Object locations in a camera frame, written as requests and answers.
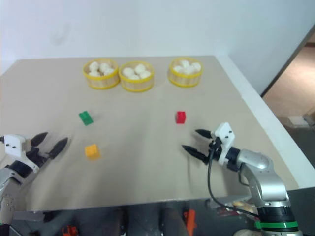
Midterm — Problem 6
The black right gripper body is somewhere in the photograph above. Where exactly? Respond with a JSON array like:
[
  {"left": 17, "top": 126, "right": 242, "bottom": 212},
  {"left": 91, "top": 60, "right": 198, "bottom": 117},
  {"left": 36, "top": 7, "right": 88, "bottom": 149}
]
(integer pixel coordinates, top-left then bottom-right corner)
[{"left": 203, "top": 134, "right": 223, "bottom": 165}]

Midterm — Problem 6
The red toy block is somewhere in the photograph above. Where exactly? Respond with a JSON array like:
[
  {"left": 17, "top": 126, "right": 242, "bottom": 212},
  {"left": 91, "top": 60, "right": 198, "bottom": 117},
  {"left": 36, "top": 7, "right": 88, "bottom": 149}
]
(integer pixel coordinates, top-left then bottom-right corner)
[{"left": 175, "top": 111, "right": 187, "bottom": 124}]

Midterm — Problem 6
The orange plastic part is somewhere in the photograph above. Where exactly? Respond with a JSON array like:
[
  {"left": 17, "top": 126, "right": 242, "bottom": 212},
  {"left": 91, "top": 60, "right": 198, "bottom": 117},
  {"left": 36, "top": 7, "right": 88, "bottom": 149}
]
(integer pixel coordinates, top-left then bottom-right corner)
[
  {"left": 183, "top": 208, "right": 198, "bottom": 230},
  {"left": 61, "top": 225, "right": 80, "bottom": 236}
]

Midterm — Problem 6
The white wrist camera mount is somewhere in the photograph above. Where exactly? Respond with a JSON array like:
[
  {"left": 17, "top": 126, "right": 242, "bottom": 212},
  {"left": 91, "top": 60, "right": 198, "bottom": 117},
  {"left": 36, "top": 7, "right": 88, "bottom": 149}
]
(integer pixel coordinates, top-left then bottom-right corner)
[
  {"left": 213, "top": 122, "right": 236, "bottom": 166},
  {"left": 4, "top": 134, "right": 40, "bottom": 171}
]

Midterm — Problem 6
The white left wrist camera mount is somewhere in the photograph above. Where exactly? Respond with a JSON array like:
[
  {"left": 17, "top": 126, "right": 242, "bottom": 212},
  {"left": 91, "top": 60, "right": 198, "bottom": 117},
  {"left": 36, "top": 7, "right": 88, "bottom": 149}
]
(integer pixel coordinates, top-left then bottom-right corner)
[{"left": 4, "top": 134, "right": 40, "bottom": 171}]

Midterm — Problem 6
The grey metal bracket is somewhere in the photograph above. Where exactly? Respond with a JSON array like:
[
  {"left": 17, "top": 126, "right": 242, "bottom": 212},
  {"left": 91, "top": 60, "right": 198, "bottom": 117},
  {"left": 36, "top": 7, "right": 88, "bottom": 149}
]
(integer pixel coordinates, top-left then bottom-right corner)
[{"left": 13, "top": 210, "right": 46, "bottom": 222}]

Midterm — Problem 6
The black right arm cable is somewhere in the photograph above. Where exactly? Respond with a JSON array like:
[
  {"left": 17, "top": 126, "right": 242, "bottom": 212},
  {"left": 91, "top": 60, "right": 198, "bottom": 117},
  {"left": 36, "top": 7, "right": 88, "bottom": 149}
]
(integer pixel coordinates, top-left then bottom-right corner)
[{"left": 207, "top": 140, "right": 260, "bottom": 218}]

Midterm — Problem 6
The yellow bamboo steamer basket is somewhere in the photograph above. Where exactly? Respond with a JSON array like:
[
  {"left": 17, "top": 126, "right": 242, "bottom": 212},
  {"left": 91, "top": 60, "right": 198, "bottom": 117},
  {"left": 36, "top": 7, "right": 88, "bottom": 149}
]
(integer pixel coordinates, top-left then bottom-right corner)
[
  {"left": 168, "top": 57, "right": 204, "bottom": 88},
  {"left": 118, "top": 60, "right": 155, "bottom": 93},
  {"left": 82, "top": 58, "right": 121, "bottom": 91}
]

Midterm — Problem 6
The beige table cover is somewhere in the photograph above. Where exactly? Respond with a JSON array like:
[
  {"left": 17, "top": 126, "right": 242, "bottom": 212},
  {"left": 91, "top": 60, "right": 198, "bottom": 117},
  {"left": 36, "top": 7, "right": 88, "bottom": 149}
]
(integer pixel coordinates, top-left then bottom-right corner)
[{"left": 0, "top": 56, "right": 300, "bottom": 212}]

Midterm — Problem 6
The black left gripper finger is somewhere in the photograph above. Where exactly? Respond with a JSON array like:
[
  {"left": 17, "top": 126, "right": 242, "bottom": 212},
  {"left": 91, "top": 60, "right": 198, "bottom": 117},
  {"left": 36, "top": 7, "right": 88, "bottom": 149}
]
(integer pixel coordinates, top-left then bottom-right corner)
[
  {"left": 48, "top": 137, "right": 69, "bottom": 159},
  {"left": 30, "top": 132, "right": 49, "bottom": 147}
]

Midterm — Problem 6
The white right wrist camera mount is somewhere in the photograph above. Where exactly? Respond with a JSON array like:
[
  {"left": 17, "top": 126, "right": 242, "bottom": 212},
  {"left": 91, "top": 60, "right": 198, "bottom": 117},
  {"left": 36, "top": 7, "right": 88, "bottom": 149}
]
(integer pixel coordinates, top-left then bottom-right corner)
[{"left": 213, "top": 122, "right": 236, "bottom": 166}]

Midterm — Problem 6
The yellow toy block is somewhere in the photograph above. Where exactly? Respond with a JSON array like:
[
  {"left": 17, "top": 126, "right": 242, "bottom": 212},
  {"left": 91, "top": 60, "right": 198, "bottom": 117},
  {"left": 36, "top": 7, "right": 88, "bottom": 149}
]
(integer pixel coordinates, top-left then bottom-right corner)
[{"left": 84, "top": 144, "right": 101, "bottom": 161}]

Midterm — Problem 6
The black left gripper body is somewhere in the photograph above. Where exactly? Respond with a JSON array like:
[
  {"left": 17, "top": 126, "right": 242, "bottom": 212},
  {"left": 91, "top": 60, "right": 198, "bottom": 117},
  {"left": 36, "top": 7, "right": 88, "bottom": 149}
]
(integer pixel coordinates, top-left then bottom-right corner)
[{"left": 24, "top": 145, "right": 54, "bottom": 169}]

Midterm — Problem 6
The green toy block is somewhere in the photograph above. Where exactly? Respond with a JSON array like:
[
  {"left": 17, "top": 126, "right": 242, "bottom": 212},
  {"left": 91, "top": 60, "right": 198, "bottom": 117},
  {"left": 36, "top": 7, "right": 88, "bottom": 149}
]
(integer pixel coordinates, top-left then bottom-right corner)
[{"left": 78, "top": 111, "right": 95, "bottom": 127}]

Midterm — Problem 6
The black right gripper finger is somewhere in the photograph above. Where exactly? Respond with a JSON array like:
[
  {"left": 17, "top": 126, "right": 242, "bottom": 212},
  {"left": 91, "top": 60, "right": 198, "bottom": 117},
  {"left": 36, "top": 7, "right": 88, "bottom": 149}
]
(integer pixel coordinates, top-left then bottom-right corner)
[
  {"left": 194, "top": 128, "right": 212, "bottom": 139},
  {"left": 181, "top": 145, "right": 209, "bottom": 163}
]

